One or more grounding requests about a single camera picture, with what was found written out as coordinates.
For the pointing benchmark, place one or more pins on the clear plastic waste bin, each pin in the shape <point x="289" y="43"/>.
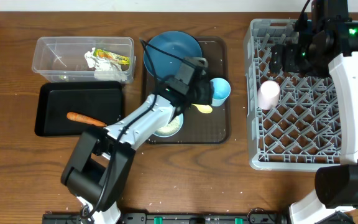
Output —
<point x="61" y="59"/>

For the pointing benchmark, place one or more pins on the pink cup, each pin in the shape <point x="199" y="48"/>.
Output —
<point x="268" y="95"/>

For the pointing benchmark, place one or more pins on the light blue rice bowl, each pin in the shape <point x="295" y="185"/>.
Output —
<point x="171" y="128"/>

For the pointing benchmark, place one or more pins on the orange carrot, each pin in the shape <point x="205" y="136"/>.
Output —
<point x="84" y="119"/>

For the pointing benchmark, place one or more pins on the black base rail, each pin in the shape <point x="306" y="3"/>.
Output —
<point x="255" y="216"/>

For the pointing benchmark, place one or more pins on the brown serving tray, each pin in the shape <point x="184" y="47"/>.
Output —
<point x="200" y="128"/>

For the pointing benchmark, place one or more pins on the light blue cup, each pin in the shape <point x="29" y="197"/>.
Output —
<point x="221" y="91"/>

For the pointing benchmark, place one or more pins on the black rectangular tray bin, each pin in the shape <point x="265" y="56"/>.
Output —
<point x="102" y="101"/>

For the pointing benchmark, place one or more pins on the yellow plastic spoon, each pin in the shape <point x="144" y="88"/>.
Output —
<point x="206" y="109"/>

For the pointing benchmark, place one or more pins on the grey dishwasher rack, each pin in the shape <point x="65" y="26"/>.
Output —
<point x="303" y="132"/>

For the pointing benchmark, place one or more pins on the white tissue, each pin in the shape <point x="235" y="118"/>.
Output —
<point x="105" y="70"/>

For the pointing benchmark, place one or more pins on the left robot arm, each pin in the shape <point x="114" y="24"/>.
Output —
<point x="99" y="165"/>

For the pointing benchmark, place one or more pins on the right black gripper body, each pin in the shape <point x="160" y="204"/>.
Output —
<point x="302" y="60"/>

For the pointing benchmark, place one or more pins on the dark blue plate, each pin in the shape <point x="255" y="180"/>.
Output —
<point x="177" y="43"/>

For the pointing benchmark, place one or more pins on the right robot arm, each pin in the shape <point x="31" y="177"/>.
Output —
<point x="327" y="46"/>

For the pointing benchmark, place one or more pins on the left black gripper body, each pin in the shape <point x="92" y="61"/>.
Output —
<point x="201" y="95"/>

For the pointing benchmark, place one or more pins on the yellow green snack wrapper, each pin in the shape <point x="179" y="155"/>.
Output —
<point x="104" y="54"/>

